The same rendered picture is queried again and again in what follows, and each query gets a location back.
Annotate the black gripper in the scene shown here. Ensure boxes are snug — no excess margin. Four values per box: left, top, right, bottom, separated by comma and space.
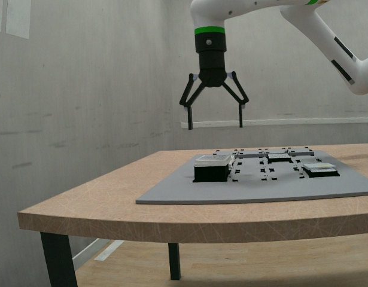
180, 51, 249, 130

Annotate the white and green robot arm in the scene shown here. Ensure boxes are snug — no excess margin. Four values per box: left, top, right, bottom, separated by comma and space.
190, 0, 368, 95

